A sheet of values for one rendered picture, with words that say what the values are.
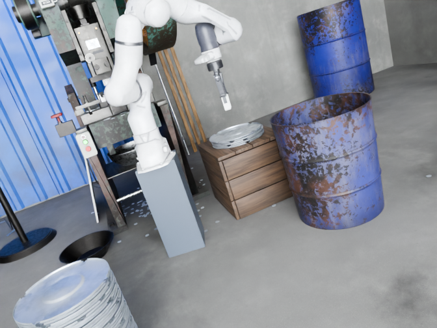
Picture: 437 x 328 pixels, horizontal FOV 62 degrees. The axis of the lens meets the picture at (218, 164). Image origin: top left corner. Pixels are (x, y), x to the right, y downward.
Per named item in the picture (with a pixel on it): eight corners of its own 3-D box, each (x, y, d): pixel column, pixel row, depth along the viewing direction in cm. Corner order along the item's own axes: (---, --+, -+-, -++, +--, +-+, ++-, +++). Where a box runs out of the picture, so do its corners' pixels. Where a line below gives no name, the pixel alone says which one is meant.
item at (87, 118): (155, 101, 223) (152, 91, 221) (83, 125, 212) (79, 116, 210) (147, 99, 250) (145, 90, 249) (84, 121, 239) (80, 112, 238)
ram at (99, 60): (116, 69, 214) (97, 17, 205) (92, 77, 210) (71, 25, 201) (114, 70, 230) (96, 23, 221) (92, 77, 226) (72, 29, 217)
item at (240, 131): (231, 125, 215) (231, 124, 215) (271, 122, 195) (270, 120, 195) (199, 144, 197) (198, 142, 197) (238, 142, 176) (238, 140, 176)
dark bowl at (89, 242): (120, 256, 187) (115, 245, 184) (62, 282, 179) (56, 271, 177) (116, 234, 214) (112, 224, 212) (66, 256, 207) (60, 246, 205)
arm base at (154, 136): (174, 163, 150) (163, 131, 146) (131, 176, 150) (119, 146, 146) (176, 150, 171) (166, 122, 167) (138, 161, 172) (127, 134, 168)
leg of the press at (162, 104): (210, 194, 229) (162, 52, 202) (193, 202, 226) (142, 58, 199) (177, 165, 314) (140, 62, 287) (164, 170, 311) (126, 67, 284)
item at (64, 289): (122, 252, 121) (121, 250, 121) (84, 315, 94) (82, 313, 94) (48, 269, 127) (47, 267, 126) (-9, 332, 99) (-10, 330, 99)
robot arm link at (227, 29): (168, 23, 155) (214, 53, 179) (200, 8, 143) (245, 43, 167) (171, -1, 157) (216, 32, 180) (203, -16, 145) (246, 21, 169)
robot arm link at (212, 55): (220, 46, 171) (223, 57, 172) (194, 54, 173) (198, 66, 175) (217, 47, 159) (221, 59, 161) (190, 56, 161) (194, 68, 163)
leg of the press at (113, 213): (129, 229, 216) (66, 82, 189) (110, 237, 213) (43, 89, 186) (118, 189, 300) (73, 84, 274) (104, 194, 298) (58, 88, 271)
